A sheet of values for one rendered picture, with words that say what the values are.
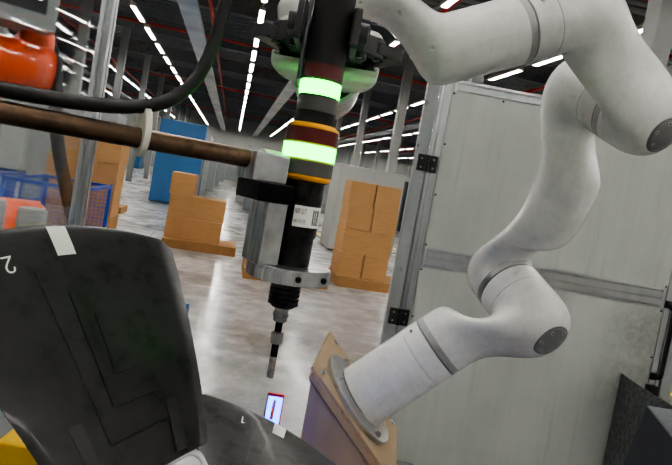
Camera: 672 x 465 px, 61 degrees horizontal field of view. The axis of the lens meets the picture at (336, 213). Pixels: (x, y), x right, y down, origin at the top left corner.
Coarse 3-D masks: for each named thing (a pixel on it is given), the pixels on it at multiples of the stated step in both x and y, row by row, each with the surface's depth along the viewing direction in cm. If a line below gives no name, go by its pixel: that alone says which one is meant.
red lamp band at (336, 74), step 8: (304, 64) 45; (312, 64) 45; (320, 64) 44; (328, 64) 44; (304, 72) 45; (312, 72) 45; (320, 72) 44; (328, 72) 45; (336, 72) 45; (336, 80) 45
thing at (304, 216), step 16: (304, 192) 45; (320, 192) 46; (288, 208) 45; (304, 208) 45; (320, 208) 46; (288, 224) 45; (304, 224) 45; (288, 240) 45; (304, 240) 46; (288, 256) 45; (304, 256) 46; (272, 288) 46; (288, 288) 46; (272, 304) 46; (288, 304) 46
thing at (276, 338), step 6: (276, 324) 47; (282, 324) 47; (276, 330) 47; (276, 336) 47; (282, 336) 47; (270, 342) 47; (276, 342) 47; (282, 342) 47; (276, 348) 47; (270, 354) 47; (276, 354) 47; (270, 360) 47; (276, 360) 47; (270, 366) 47; (270, 372) 47
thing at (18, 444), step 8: (0, 440) 80; (8, 440) 80; (16, 440) 80; (0, 448) 79; (8, 448) 79; (16, 448) 79; (24, 448) 79; (0, 456) 79; (8, 456) 79; (16, 456) 79; (24, 456) 79; (0, 464) 79; (8, 464) 79; (16, 464) 79; (24, 464) 79; (32, 464) 79
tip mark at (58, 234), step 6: (48, 228) 50; (54, 228) 50; (60, 228) 50; (54, 234) 50; (60, 234) 50; (66, 234) 50; (54, 240) 49; (60, 240) 49; (66, 240) 50; (54, 246) 49; (60, 246) 49; (66, 246) 49; (72, 246) 50; (60, 252) 49; (66, 252) 49; (72, 252) 49
